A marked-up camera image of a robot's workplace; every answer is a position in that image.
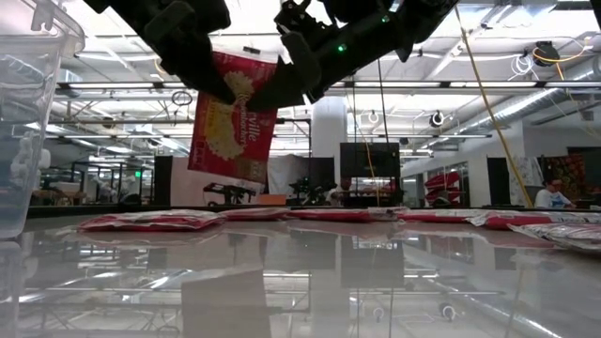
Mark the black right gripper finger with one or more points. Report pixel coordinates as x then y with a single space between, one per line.
279 89

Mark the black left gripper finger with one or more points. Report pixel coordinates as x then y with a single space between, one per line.
211 75

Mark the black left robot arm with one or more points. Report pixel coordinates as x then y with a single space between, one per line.
96 4

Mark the white pillar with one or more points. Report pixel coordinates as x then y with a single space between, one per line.
328 131

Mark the grey curtain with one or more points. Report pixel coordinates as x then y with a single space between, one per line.
291 173

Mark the black partition panel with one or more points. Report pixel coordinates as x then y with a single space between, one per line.
324 171
163 180

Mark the black monitor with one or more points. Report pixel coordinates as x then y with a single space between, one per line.
371 155

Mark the dark robot with green lights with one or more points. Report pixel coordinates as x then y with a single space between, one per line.
310 190

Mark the orange box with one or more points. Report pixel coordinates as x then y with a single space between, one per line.
272 200

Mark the pink curtain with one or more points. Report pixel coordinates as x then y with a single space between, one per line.
183 188

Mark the black cart under monitor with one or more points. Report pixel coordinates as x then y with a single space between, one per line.
371 197

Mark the red storage bin rack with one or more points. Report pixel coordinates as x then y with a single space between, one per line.
441 183

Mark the clear plastic bin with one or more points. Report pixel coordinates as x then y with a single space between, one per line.
28 117

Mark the black door panel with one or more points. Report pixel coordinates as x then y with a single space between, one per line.
497 180

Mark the white patterned cloth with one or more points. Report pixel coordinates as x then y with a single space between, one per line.
526 173

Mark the person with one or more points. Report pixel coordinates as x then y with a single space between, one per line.
547 199

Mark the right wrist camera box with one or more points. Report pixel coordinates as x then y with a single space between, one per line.
296 16

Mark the black framed glass enclosure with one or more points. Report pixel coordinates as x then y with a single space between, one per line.
112 188

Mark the silver ventilation duct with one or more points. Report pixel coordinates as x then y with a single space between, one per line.
516 105

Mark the colourful wall hanging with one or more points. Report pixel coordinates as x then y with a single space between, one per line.
563 173

